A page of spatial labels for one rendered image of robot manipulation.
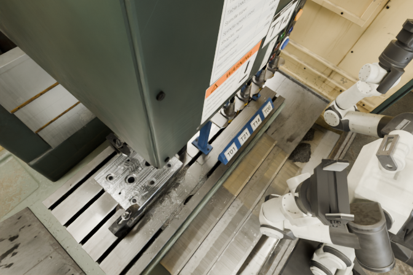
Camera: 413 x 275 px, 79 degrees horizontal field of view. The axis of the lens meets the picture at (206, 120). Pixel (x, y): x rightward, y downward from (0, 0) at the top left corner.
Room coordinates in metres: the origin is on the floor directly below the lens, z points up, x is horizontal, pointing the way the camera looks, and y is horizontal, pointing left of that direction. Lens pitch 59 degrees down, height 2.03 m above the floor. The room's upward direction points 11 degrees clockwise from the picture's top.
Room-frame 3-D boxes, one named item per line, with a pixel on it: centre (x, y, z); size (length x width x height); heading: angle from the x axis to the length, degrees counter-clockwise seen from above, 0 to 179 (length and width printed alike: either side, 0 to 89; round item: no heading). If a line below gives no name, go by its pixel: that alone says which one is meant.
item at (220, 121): (0.50, -0.05, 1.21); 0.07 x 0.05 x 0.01; 60
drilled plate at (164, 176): (0.32, 0.24, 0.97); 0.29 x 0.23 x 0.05; 150
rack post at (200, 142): (0.53, 0.00, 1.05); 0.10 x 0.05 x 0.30; 60
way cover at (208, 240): (0.32, -0.27, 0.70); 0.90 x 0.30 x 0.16; 150
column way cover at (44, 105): (0.57, 0.57, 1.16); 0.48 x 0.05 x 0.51; 150
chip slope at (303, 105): (0.90, -0.15, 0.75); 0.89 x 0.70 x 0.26; 60
